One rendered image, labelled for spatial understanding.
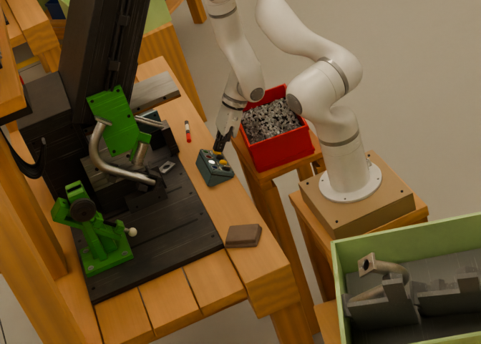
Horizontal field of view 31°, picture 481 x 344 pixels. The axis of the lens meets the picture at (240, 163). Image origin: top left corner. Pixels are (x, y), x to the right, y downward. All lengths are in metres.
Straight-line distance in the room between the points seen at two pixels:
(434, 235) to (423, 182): 1.66
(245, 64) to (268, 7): 0.32
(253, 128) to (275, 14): 0.75
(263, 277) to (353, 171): 0.40
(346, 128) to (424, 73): 2.38
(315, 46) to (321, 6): 3.31
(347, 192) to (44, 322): 0.93
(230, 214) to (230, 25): 0.57
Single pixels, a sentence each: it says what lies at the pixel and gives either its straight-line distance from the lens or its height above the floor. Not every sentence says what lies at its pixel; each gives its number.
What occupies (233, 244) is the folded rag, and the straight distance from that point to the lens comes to 2.56.
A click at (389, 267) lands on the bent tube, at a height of 1.14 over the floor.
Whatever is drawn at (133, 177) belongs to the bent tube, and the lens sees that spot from 2.83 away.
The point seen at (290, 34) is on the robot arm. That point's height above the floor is 1.43.
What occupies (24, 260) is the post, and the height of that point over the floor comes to 1.26.
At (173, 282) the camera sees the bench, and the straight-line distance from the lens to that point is 2.57.
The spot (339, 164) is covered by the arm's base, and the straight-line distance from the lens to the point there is 2.53.
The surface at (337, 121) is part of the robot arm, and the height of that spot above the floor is 1.19.
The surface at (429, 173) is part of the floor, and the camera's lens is 4.10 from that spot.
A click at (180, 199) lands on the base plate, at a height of 0.90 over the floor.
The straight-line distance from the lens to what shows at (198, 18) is 5.96.
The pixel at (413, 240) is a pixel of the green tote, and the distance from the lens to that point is 2.41.
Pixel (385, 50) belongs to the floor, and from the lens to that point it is 5.08.
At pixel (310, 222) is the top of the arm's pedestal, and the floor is 0.85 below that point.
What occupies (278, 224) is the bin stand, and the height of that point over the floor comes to 0.58.
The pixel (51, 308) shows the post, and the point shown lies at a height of 1.09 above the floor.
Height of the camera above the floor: 2.54
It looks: 35 degrees down
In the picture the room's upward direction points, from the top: 19 degrees counter-clockwise
